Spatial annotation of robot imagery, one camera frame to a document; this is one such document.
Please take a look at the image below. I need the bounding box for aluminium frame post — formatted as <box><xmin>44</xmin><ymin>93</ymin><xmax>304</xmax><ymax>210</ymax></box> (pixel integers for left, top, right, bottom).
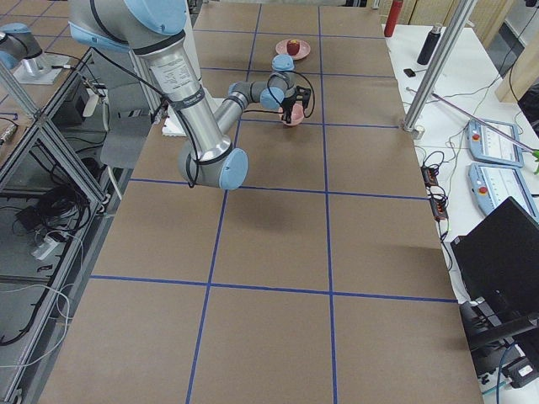
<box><xmin>402</xmin><ymin>0</ymin><xmax>478</xmax><ymax>140</ymax></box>

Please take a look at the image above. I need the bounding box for small black square device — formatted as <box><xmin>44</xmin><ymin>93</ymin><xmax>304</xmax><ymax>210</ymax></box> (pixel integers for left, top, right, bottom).
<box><xmin>403</xmin><ymin>68</ymin><xmax>416</xmax><ymax>77</ymax></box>

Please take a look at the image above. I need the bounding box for metal reacher grabber stick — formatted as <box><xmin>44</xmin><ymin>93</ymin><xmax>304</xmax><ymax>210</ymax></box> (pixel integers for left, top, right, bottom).
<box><xmin>430</xmin><ymin>93</ymin><xmax>538</xmax><ymax>162</ymax></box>

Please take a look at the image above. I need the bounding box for blue teach pendant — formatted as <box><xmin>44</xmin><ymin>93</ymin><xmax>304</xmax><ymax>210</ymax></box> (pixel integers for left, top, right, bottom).
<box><xmin>468</xmin><ymin>162</ymin><xmax>538</xmax><ymax>220</ymax></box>
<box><xmin>467</xmin><ymin>120</ymin><xmax>524</xmax><ymax>167</ymax></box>

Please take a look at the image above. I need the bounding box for black orange usb hub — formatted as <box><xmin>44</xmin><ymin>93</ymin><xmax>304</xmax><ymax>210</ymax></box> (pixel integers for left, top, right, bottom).
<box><xmin>421</xmin><ymin>166</ymin><xmax>449</xmax><ymax>221</ymax></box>

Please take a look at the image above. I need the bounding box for pink bowl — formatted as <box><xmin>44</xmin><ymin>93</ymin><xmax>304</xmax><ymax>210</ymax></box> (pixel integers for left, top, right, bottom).
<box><xmin>278</xmin><ymin>104</ymin><xmax>304</xmax><ymax>127</ymax></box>

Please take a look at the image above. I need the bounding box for red water bottle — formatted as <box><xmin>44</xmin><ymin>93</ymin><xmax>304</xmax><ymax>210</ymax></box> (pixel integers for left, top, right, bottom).
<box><xmin>384</xmin><ymin>0</ymin><xmax>403</xmax><ymax>38</ymax></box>

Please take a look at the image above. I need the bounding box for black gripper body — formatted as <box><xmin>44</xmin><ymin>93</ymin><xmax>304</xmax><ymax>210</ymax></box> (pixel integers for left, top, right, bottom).
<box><xmin>280</xmin><ymin>86</ymin><xmax>313</xmax><ymax>110</ymax></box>

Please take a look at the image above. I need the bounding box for upper blue teach pendant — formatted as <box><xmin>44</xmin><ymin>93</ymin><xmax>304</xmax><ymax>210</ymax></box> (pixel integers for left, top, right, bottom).
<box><xmin>467</xmin><ymin>120</ymin><xmax>524</xmax><ymax>167</ymax></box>

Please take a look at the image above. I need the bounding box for red apple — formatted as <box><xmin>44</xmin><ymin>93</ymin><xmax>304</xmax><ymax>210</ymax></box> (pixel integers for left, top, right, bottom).
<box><xmin>286</xmin><ymin>39</ymin><xmax>301</xmax><ymax>56</ymax></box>

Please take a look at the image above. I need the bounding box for black laptop computer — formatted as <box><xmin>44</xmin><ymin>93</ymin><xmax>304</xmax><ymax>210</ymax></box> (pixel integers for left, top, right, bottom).
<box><xmin>451</xmin><ymin>197</ymin><xmax>538</xmax><ymax>315</ymax></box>

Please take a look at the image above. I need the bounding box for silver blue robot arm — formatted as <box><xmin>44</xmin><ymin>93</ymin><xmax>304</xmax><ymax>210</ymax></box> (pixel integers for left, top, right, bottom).
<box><xmin>1</xmin><ymin>23</ymin><xmax>59</xmax><ymax>85</ymax></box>
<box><xmin>69</xmin><ymin>0</ymin><xmax>314</xmax><ymax>190</ymax></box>

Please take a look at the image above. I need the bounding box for black water bottle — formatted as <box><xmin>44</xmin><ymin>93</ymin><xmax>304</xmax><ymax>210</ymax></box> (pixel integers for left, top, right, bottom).
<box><xmin>417</xmin><ymin>23</ymin><xmax>442</xmax><ymax>66</ymax></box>

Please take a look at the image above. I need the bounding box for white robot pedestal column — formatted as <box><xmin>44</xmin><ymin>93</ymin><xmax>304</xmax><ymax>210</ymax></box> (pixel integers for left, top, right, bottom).
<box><xmin>180</xmin><ymin>0</ymin><xmax>203</xmax><ymax>85</ymax></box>

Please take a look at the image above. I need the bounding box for pink plate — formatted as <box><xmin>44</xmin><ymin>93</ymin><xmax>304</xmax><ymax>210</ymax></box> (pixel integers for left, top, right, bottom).
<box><xmin>275</xmin><ymin>39</ymin><xmax>311</xmax><ymax>61</ymax></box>

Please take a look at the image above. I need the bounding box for lower blue teach pendant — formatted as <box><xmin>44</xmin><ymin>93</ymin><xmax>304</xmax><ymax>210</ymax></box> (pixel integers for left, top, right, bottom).
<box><xmin>468</xmin><ymin>162</ymin><xmax>538</xmax><ymax>220</ymax></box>

